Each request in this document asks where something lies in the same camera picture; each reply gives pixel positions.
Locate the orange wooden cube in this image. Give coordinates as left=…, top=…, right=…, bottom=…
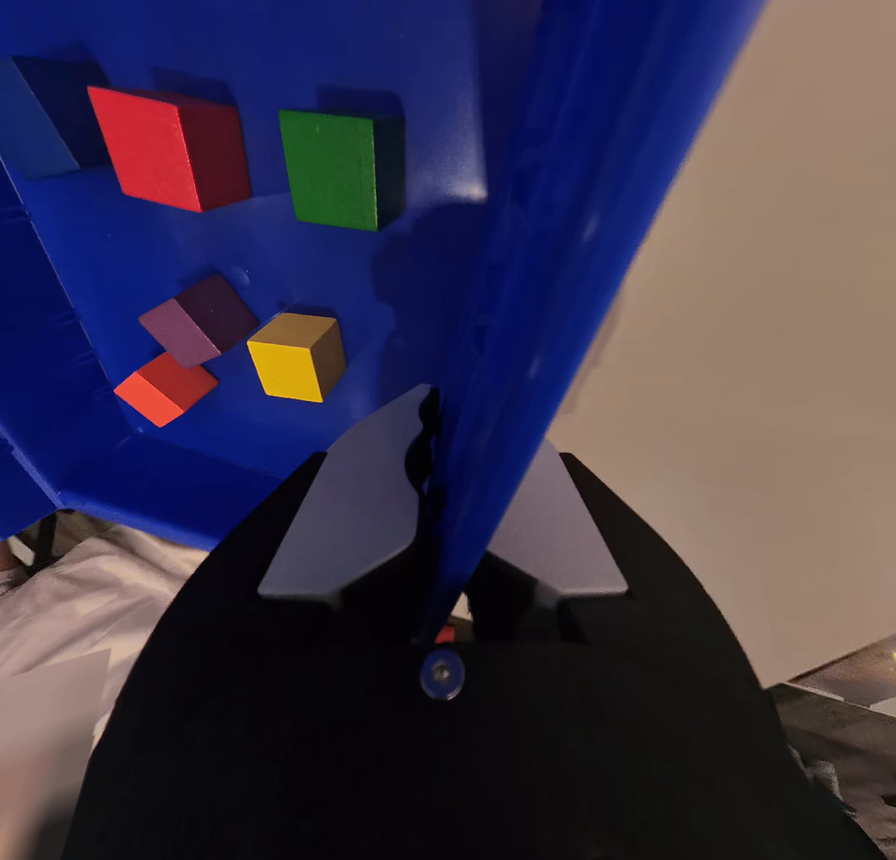
left=112, top=352, right=220, bottom=429

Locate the yellow wooden cube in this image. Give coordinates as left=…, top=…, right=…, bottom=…
left=245, top=311, right=348, bottom=405

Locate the blue plastic bin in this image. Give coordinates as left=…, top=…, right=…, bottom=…
left=0, top=0, right=786, bottom=645

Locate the blue wooden cube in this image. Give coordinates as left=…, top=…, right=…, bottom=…
left=0, top=55, right=107, bottom=181

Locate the person's right forearm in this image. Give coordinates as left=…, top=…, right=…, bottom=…
left=0, top=653, right=113, bottom=860

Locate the red wooden cube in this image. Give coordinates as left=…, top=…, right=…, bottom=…
left=87, top=86, right=253, bottom=214

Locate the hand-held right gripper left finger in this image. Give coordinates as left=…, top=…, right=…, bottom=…
left=258, top=384, right=441, bottom=605

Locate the green wooden cube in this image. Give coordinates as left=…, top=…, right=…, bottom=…
left=278, top=109, right=407, bottom=233

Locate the purple wooden cube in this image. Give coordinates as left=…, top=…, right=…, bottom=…
left=137, top=273, right=260, bottom=370

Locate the person's pale clothing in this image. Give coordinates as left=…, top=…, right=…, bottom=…
left=0, top=517, right=211, bottom=686

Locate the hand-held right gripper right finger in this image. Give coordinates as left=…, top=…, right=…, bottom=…
left=485, top=440, right=629, bottom=601

